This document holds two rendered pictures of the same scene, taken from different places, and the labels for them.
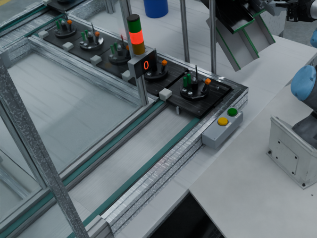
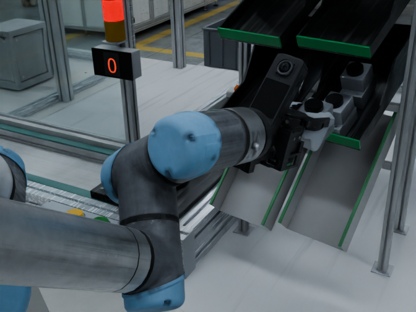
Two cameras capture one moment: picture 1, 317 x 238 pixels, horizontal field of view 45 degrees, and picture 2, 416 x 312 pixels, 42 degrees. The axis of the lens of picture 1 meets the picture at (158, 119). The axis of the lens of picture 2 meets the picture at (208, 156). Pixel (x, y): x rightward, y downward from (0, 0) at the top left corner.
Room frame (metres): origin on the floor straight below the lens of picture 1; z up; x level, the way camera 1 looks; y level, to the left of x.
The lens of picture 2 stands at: (1.08, -1.31, 1.60)
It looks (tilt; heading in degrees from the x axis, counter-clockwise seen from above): 26 degrees down; 71
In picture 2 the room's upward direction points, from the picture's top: 1 degrees counter-clockwise
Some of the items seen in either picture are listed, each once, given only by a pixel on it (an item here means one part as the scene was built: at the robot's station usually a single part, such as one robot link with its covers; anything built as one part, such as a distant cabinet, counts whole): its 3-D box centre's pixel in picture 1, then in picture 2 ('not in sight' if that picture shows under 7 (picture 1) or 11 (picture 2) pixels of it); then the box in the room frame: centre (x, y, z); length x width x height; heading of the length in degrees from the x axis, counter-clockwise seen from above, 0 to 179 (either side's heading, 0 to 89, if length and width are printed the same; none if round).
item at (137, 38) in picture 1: (136, 35); (112, 9); (1.31, 0.03, 1.33); 0.05 x 0.05 x 0.05
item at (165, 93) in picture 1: (165, 95); not in sight; (1.36, -0.05, 0.97); 0.05 x 0.05 x 0.04; 41
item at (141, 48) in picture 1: (138, 46); (114, 30); (1.31, 0.03, 1.28); 0.05 x 0.05 x 0.05
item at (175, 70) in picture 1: (153, 65); not in sight; (1.54, -0.02, 1.01); 0.24 x 0.24 x 0.13; 41
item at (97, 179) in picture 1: (149, 136); (75, 171); (1.17, 0.05, 0.91); 0.84 x 0.28 x 0.10; 131
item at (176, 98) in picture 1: (195, 92); (161, 182); (1.35, -0.19, 0.96); 0.24 x 0.24 x 0.02; 41
